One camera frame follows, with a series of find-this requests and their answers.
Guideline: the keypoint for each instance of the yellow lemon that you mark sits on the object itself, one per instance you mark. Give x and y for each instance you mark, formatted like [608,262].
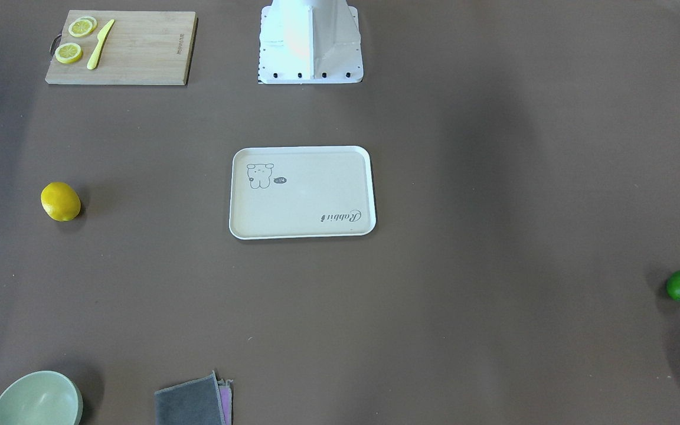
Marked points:
[60,201]

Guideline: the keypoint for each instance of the lemon slice lower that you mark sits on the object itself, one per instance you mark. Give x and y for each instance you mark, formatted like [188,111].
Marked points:
[68,53]

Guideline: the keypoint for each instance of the lemon slice upper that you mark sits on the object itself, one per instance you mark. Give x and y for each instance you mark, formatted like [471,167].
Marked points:
[82,26]

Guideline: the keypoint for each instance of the light green bowl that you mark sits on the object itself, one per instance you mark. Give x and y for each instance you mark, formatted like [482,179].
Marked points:
[41,397]

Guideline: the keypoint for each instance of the grey folded cloth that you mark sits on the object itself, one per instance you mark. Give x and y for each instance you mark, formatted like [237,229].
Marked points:
[206,400]

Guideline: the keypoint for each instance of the white rabbit print tray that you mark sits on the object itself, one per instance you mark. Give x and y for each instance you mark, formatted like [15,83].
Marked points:
[301,192]

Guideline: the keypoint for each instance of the lemon slice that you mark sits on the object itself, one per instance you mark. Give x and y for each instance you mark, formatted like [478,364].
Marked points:
[82,26]
[68,53]

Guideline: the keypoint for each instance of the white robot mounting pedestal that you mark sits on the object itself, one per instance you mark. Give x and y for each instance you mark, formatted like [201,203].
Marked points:
[310,42]

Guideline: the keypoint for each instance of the bamboo cutting board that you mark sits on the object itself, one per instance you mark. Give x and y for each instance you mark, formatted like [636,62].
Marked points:
[143,47]

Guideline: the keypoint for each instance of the yellow plastic knife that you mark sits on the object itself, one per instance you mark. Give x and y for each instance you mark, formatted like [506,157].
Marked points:
[94,59]

